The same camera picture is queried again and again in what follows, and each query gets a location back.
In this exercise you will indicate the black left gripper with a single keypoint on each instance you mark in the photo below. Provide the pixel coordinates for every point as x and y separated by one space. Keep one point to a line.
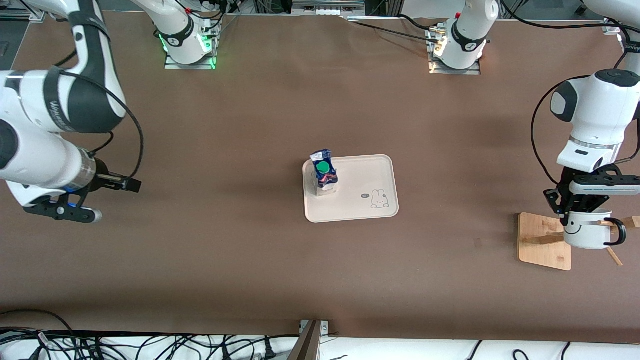
571 199

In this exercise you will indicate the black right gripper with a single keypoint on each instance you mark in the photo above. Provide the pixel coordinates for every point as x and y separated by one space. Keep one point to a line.
101 176

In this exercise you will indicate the white smiley face cup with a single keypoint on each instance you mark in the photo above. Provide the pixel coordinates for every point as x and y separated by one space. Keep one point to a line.
590 232

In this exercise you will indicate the blue white milk carton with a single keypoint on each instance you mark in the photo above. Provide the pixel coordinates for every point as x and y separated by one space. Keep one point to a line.
325 175

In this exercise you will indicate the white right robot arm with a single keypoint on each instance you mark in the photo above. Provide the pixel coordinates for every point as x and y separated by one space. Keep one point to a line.
30 155

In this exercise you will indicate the wooden cup stand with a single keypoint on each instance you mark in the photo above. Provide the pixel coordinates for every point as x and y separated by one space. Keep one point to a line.
540 250

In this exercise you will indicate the cream rabbit print tray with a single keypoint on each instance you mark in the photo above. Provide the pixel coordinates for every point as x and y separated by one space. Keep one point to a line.
360 200

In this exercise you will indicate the dark angled beam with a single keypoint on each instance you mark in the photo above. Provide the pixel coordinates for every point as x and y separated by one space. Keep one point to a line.
306 345

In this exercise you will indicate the grey power strip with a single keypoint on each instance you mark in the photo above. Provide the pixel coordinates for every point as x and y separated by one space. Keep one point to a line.
327 7

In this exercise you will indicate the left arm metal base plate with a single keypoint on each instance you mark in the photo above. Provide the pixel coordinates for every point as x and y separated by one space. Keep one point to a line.
475 70

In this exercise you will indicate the metal table bracket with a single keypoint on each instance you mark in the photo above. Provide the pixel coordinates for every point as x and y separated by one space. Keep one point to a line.
324 326

